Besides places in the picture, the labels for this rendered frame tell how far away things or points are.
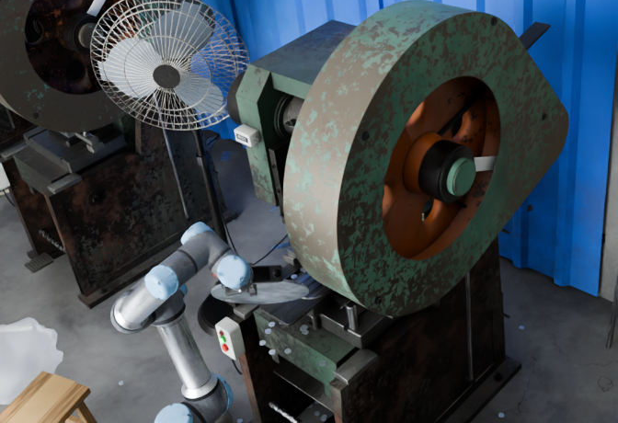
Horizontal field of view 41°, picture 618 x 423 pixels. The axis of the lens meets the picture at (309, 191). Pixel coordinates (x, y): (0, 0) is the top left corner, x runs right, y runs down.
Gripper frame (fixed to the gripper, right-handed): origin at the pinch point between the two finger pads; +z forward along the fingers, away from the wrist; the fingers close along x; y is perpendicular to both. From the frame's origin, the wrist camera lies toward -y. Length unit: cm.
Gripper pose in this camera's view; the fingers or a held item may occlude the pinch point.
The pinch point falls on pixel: (255, 281)
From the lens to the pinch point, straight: 236.8
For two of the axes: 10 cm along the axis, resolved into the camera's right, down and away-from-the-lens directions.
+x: 1.6, 9.7, -2.0
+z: 0.3, 2.0, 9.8
